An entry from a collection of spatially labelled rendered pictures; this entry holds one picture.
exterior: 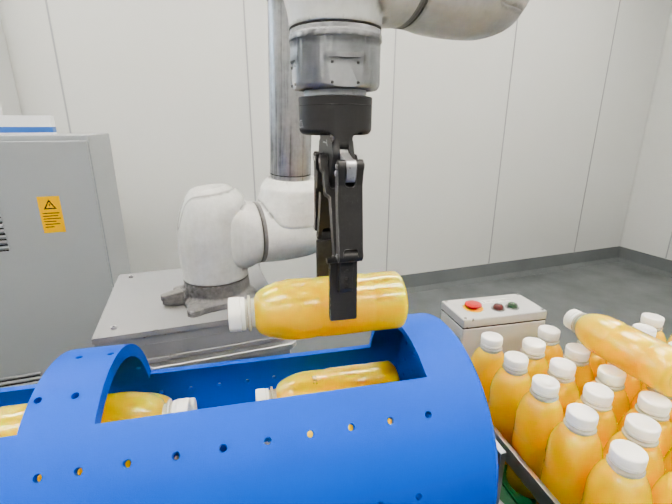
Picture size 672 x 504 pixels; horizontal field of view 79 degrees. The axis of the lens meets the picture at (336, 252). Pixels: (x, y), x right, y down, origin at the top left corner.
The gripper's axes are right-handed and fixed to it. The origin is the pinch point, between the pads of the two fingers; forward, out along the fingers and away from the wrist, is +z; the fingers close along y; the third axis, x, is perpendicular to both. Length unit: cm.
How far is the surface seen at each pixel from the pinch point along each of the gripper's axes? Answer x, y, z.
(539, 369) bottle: 40.2, -10.5, 24.7
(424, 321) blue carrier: 12.6, -1.7, 7.5
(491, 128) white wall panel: 212, -299, -14
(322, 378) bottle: -0.8, -4.6, 16.3
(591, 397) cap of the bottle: 38.7, 1.8, 21.2
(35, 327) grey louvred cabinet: -98, -133, 64
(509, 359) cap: 32.5, -9.2, 20.7
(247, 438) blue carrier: -11.0, 9.7, 11.8
